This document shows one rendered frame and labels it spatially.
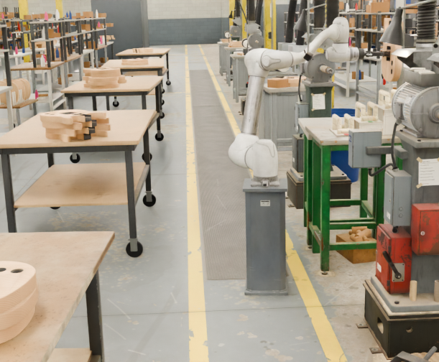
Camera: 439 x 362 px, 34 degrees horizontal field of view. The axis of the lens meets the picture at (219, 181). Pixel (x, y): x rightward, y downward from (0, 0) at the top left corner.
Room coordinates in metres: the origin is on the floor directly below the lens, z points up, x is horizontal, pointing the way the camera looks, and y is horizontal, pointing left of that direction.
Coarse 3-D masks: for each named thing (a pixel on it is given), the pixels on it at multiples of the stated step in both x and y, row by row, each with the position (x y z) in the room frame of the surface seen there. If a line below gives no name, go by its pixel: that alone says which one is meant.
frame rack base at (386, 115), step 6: (378, 108) 4.77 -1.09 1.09; (384, 108) 4.69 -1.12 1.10; (390, 108) 4.68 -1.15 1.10; (378, 114) 4.77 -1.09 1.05; (384, 114) 4.64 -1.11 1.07; (390, 114) 4.64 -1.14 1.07; (384, 120) 4.64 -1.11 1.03; (390, 120) 4.64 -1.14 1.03; (384, 126) 4.64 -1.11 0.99; (390, 126) 4.64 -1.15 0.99; (402, 126) 4.64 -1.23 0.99; (384, 132) 4.64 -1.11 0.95; (390, 132) 4.64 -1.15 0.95
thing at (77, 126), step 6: (96, 120) 5.11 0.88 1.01; (102, 120) 5.10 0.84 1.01; (108, 120) 5.10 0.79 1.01; (42, 126) 5.00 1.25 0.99; (48, 126) 4.95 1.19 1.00; (54, 126) 4.93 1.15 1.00; (60, 126) 4.93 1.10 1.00; (66, 126) 4.92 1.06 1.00; (72, 126) 4.87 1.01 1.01; (78, 126) 4.84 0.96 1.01; (84, 126) 4.97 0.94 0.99; (90, 126) 4.95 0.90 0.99
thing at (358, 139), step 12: (348, 132) 3.81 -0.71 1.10; (360, 132) 3.72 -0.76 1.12; (372, 132) 3.72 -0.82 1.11; (348, 144) 3.80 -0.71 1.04; (360, 144) 3.72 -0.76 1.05; (372, 144) 3.72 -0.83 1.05; (348, 156) 3.80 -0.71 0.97; (360, 156) 3.72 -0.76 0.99; (372, 156) 3.72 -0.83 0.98; (384, 168) 3.66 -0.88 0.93
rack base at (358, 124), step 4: (356, 120) 4.74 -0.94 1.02; (360, 120) 4.74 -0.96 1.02; (356, 124) 4.70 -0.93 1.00; (360, 124) 4.64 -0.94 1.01; (364, 124) 4.64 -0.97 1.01; (368, 124) 4.64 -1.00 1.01; (372, 124) 4.64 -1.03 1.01; (376, 124) 4.64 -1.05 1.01; (380, 124) 4.64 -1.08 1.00; (356, 128) 4.70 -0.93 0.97; (360, 128) 4.64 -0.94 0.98; (364, 128) 4.64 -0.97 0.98; (368, 128) 4.64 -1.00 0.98; (372, 128) 4.64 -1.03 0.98; (376, 128) 4.64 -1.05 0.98; (380, 128) 4.64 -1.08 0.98
